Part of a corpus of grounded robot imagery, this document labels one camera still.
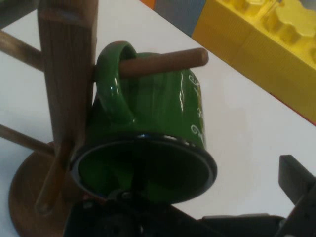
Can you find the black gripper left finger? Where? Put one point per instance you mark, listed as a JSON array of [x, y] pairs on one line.
[[128, 217]]

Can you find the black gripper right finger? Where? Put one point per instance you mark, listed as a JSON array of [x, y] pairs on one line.
[[303, 192]]

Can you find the green enamel mug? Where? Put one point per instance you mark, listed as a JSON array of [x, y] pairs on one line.
[[153, 103]]

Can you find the brown wooden mug tree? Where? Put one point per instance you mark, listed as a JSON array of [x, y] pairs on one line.
[[66, 74]]

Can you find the large yellow toy block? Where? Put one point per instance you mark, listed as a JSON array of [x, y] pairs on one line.
[[247, 37]]

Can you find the gray toy block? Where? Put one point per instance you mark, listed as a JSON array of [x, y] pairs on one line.
[[177, 12]]

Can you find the orange toy block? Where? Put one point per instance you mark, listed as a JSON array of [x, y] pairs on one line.
[[149, 1]]

